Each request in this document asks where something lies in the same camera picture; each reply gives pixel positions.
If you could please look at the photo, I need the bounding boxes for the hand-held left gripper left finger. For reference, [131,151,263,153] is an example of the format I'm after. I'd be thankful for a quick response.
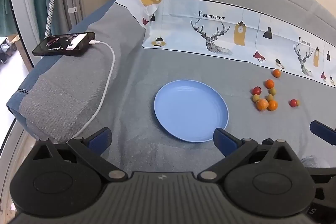
[31,127,129,182]

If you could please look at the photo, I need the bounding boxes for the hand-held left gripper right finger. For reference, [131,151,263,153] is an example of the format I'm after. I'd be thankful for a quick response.
[197,128,301,182]

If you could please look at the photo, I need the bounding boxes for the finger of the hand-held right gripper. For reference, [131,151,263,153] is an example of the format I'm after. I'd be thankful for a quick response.
[310,120,336,146]

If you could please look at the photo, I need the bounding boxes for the blue plate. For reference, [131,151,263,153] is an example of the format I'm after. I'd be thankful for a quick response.
[154,80,229,143]

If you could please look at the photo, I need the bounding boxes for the pale orange mandarin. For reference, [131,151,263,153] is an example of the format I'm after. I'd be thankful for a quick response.
[256,99,269,111]

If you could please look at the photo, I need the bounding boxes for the grey blue-edged quilt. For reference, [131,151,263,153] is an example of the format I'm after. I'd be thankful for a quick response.
[7,0,147,144]

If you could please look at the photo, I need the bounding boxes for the black smartphone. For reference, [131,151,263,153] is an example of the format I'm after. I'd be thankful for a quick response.
[32,32,96,57]

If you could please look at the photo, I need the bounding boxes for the deer printed light cloth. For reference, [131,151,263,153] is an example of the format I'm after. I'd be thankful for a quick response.
[142,0,336,87]

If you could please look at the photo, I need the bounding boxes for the grey shoes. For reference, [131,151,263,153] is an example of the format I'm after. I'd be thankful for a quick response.
[0,38,18,64]

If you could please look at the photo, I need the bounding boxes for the white charging cable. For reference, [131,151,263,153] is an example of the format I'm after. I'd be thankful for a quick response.
[69,40,116,139]

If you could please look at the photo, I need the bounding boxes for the white window frame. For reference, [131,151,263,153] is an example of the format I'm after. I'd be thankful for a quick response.
[5,0,36,68]

